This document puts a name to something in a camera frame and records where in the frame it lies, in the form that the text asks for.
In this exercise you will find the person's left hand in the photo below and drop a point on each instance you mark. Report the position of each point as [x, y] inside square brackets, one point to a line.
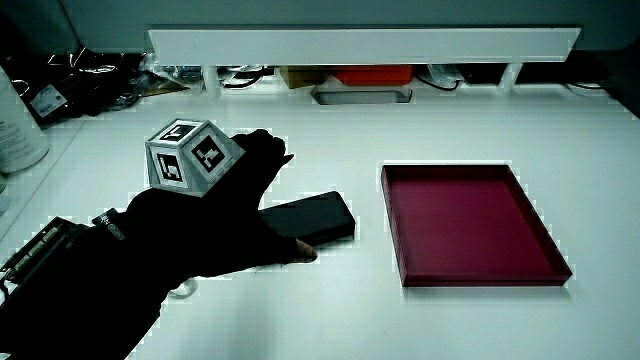
[220, 235]

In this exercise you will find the black rectangular battery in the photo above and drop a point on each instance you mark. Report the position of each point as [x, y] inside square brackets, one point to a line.
[320, 217]

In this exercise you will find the person's left forearm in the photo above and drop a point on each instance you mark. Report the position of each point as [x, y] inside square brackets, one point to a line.
[85, 310]

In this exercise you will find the black forearm sensor module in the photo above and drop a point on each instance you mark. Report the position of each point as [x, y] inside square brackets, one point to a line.
[30, 247]

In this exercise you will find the white desk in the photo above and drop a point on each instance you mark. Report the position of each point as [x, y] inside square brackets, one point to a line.
[325, 320]

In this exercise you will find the white desk shelf riser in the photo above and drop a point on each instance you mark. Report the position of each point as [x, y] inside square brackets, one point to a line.
[360, 46]

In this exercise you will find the clear plastic bags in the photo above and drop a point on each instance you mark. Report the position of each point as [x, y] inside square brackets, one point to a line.
[172, 75]

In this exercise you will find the brown cardboard box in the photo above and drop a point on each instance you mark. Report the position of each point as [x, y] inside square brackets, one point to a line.
[302, 76]

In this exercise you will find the grey rectangular tray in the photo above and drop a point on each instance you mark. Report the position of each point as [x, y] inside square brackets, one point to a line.
[360, 96]

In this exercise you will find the black plastic bags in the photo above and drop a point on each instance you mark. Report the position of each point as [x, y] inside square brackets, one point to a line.
[85, 85]

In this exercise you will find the orange box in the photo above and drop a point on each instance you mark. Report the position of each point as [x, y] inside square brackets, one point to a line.
[372, 75]

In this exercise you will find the white plastic bottle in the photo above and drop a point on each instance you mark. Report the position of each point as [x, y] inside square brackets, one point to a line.
[17, 135]

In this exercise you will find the dark red shallow tray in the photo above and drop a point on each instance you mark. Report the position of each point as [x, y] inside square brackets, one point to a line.
[465, 225]

